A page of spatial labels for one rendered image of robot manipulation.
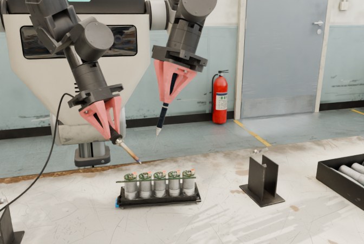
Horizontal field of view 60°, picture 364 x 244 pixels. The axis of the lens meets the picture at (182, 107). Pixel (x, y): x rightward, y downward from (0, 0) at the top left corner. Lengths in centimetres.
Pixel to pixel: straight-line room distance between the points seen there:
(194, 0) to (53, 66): 50
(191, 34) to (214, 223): 34
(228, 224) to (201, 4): 38
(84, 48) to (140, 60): 32
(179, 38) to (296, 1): 313
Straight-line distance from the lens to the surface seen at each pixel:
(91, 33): 62
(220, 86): 321
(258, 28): 345
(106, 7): 98
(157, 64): 60
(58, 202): 70
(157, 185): 63
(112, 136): 65
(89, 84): 66
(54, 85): 93
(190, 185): 63
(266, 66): 355
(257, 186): 68
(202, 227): 60
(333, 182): 76
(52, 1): 68
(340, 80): 423
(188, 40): 58
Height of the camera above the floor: 111
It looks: 16 degrees down
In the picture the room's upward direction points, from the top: straight up
